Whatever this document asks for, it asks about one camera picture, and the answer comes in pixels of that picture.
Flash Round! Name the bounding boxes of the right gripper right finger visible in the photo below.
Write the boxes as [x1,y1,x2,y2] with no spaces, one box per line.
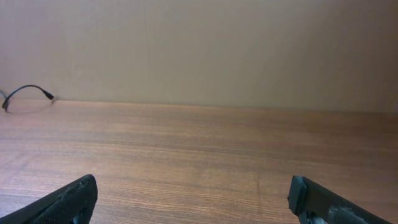
[287,175,391,224]

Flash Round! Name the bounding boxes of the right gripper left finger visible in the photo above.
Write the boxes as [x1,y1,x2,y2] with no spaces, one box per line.
[1,174,98,224]

